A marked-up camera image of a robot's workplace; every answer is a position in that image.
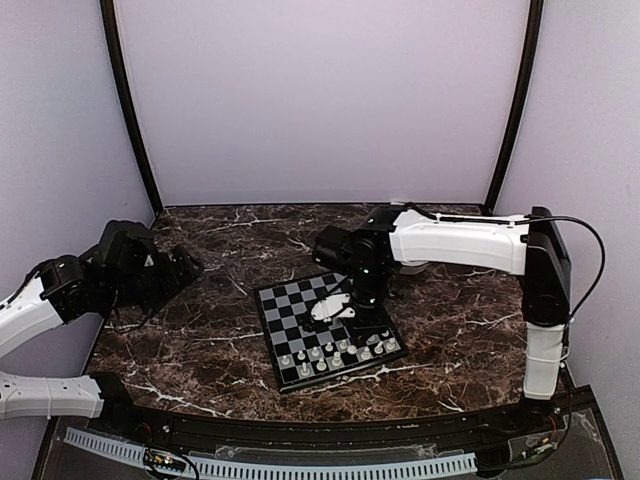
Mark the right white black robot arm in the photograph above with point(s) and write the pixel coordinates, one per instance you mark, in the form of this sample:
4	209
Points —
398	236

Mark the left black frame post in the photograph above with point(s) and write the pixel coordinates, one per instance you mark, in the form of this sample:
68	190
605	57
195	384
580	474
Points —
128	109

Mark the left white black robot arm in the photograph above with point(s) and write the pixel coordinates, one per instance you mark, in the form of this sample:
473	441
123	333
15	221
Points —
124	269

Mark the white slotted cable duct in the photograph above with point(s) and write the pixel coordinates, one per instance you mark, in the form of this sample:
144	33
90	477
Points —
230	462

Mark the black and white chessboard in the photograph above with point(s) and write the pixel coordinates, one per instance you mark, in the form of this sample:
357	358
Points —
284	311

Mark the black frame post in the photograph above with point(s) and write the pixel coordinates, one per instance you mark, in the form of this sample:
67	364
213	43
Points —
521	89
128	109

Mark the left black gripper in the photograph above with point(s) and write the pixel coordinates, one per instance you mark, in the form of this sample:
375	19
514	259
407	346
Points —
173	281

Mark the white scalloped bowl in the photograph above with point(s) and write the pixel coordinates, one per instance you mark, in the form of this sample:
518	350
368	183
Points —
411	270

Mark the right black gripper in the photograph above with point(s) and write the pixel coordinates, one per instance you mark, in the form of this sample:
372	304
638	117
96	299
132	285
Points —
374	324

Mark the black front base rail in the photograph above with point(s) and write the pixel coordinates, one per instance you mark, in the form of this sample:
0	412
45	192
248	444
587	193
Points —
483	428

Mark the right black frame post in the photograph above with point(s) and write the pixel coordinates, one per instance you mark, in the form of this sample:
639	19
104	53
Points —
521	89

